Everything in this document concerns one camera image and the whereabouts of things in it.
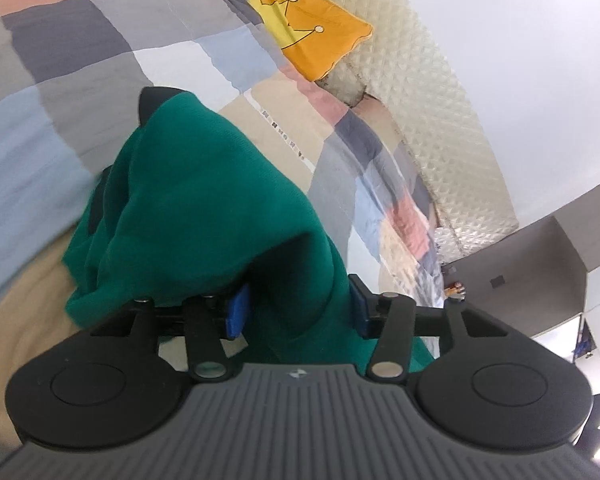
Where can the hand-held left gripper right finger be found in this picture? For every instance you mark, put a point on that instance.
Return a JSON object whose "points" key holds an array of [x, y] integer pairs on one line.
{"points": [[357, 305]]}

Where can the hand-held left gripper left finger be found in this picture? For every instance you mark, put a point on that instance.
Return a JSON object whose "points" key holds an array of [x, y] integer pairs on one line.
{"points": [[237, 310]]}

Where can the green hoodie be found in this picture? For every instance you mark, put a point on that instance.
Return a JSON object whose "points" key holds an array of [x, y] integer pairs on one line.
{"points": [[205, 185]]}

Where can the cluster of small bottles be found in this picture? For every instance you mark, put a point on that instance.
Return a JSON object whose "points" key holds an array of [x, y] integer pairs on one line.
{"points": [[455, 291]]}

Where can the patchwork checked blanket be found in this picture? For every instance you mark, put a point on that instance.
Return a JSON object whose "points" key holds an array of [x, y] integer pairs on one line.
{"points": [[80, 35]]}

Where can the yellow crown pillow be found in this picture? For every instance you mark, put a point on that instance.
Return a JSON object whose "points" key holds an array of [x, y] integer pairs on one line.
{"points": [[330, 35]]}

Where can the cream quilted headboard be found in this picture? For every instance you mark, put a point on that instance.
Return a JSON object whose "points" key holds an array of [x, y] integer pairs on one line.
{"points": [[430, 85]]}

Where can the dark wall socket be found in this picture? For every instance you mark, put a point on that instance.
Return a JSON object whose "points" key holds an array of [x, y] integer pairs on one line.
{"points": [[498, 280]]}

